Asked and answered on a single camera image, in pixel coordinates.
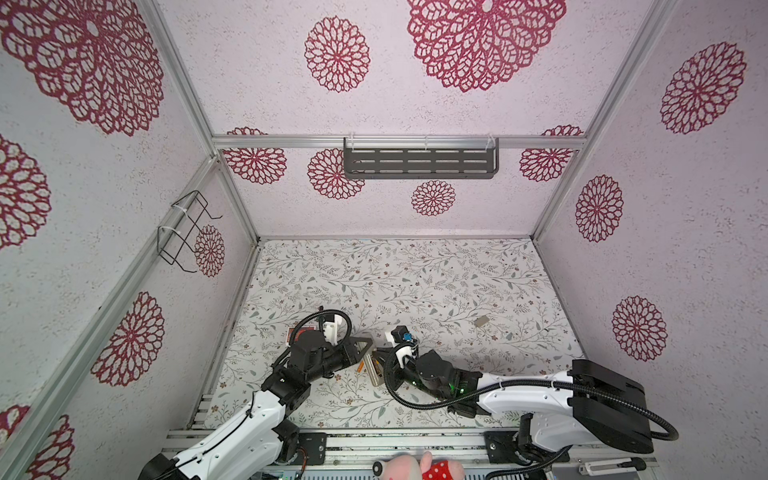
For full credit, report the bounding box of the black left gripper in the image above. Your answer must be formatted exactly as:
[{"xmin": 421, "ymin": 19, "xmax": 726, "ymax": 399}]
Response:
[{"xmin": 307, "ymin": 336, "xmax": 372, "ymax": 384}]

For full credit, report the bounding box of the beige remote control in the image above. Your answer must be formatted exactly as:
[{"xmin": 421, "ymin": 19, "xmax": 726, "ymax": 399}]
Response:
[{"xmin": 363, "ymin": 352, "xmax": 384, "ymax": 387}]

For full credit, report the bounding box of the beige battery cover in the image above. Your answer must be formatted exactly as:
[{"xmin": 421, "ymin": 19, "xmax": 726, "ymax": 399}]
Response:
[{"xmin": 474, "ymin": 315, "xmax": 490, "ymax": 328}]

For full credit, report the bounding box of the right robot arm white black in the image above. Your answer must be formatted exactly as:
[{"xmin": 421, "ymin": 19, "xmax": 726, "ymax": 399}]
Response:
[{"xmin": 396, "ymin": 350, "xmax": 653, "ymax": 461}]

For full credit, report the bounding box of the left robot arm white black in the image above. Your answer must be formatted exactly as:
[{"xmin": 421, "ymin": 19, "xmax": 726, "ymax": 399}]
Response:
[{"xmin": 139, "ymin": 329, "xmax": 374, "ymax": 479}]

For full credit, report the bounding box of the red card box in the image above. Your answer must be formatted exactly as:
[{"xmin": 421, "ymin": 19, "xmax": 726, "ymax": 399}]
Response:
[{"xmin": 288, "ymin": 326, "xmax": 315, "ymax": 340}]

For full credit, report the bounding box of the pink plush toy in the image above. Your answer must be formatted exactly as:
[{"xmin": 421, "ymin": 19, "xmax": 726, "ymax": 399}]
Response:
[{"xmin": 372, "ymin": 451, "xmax": 466, "ymax": 480}]

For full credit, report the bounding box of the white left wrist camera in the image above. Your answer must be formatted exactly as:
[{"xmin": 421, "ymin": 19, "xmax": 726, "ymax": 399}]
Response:
[{"xmin": 321, "ymin": 310, "xmax": 352, "ymax": 346}]

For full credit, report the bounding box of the black corrugated left cable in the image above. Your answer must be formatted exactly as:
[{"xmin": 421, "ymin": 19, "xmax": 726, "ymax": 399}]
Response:
[{"xmin": 269, "ymin": 308, "xmax": 353, "ymax": 373}]

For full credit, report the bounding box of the black corrugated cable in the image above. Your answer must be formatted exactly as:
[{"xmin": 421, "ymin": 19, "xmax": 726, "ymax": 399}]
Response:
[
  {"xmin": 269, "ymin": 308, "xmax": 353, "ymax": 373},
  {"xmin": 382, "ymin": 347, "xmax": 680, "ymax": 442}
]

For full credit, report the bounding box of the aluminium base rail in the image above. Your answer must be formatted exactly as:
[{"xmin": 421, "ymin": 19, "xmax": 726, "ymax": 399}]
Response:
[{"xmin": 152, "ymin": 392, "xmax": 658, "ymax": 480}]

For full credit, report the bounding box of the dark metal wall shelf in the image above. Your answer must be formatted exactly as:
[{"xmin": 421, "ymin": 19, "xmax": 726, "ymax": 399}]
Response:
[{"xmin": 342, "ymin": 138, "xmax": 500, "ymax": 180}]

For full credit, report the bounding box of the black wire wall basket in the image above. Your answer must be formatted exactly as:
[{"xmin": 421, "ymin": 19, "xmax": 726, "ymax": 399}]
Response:
[{"xmin": 155, "ymin": 190, "xmax": 226, "ymax": 278}]

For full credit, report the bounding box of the black corrugated right cable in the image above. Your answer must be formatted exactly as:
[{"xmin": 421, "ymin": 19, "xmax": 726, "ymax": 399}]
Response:
[{"xmin": 382, "ymin": 347, "xmax": 680, "ymax": 442}]

